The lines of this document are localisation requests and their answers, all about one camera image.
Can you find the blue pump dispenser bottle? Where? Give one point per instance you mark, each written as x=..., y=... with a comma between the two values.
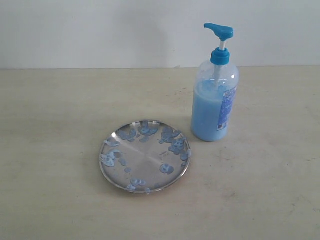
x=214, y=90

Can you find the round steel plate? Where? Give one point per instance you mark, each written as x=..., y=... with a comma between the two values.
x=144, y=156

